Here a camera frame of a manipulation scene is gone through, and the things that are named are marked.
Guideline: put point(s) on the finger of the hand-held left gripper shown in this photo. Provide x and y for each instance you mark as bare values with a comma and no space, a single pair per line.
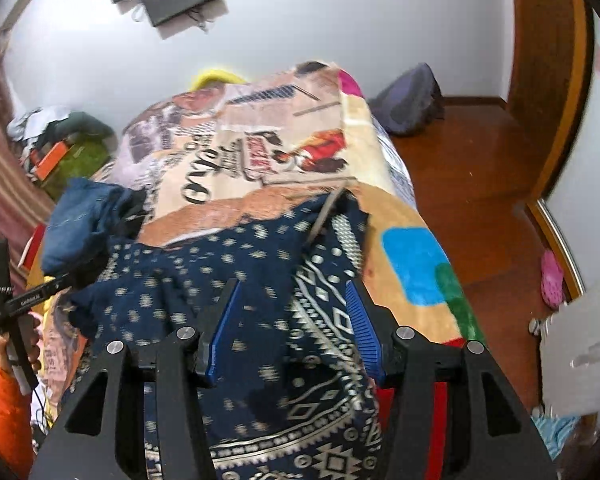
62,281

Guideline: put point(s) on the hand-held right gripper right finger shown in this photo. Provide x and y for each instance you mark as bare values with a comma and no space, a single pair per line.
362,325

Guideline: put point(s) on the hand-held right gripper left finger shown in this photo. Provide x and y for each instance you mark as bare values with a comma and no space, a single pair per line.
225,325

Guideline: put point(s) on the navy patterned hoodie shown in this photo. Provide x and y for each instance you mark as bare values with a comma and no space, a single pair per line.
260,260

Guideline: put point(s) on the person's left forearm orange sleeve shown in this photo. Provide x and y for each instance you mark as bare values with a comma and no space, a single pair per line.
7,410

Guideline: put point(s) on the pile of clothes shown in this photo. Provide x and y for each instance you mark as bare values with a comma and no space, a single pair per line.
55,125

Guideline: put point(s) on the person's left hand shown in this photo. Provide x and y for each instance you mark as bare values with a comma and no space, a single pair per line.
32,342

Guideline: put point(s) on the blue jeans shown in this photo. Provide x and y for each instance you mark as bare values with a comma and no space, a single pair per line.
75,220

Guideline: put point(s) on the black cloth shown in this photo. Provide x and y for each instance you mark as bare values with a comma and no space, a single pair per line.
130,215

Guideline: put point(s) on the orange box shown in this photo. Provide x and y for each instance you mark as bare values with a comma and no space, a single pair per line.
50,160

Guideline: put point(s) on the green bag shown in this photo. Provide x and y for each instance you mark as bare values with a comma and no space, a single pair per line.
85,160

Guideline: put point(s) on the brown striped curtain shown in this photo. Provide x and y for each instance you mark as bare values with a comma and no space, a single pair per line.
5,170

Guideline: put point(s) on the pink slipper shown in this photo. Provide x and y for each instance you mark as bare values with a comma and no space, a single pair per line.
551,275

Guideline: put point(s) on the printed blanket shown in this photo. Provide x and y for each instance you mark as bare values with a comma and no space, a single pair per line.
280,125

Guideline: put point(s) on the light blue cloth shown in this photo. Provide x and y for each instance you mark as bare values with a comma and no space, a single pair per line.
555,432

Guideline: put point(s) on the grey backpack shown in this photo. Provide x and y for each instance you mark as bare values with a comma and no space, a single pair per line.
410,100

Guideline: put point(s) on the yellow headboard cushion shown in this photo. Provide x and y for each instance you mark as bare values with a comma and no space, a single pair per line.
215,77

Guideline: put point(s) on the white heart sticker sliding door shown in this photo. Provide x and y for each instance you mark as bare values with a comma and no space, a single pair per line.
590,160

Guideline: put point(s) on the wooden wardrobe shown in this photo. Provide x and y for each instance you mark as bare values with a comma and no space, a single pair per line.
550,75

